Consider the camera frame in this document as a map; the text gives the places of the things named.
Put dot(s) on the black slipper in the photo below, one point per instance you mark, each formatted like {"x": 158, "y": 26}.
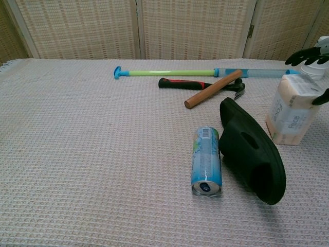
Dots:
{"x": 252, "y": 154}

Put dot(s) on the brass screen hinge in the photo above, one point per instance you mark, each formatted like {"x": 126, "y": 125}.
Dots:
{"x": 251, "y": 31}

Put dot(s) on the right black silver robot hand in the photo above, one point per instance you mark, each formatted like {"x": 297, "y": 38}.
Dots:
{"x": 312, "y": 55}

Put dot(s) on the woven beige tablecloth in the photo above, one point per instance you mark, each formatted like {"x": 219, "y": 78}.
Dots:
{"x": 102, "y": 154}

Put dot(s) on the light blue drink can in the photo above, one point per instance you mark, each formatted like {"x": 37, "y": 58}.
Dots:
{"x": 207, "y": 162}

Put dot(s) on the blue green water pump toy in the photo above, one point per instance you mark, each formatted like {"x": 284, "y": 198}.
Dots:
{"x": 167, "y": 73}

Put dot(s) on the brown wooden stick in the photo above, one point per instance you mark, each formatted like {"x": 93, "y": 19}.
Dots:
{"x": 213, "y": 88}

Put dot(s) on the stack of white paper cups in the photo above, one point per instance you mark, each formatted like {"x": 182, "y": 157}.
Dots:
{"x": 312, "y": 70}

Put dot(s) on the black red claw hammer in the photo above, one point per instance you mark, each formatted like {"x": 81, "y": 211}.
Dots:
{"x": 180, "y": 83}

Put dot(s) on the white tissue pack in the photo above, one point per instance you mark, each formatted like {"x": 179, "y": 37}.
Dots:
{"x": 290, "y": 123}

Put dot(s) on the woven folding screen panel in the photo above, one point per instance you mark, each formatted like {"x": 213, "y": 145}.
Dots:
{"x": 192, "y": 28}
{"x": 10, "y": 38}
{"x": 77, "y": 28}
{"x": 280, "y": 31}
{"x": 320, "y": 20}

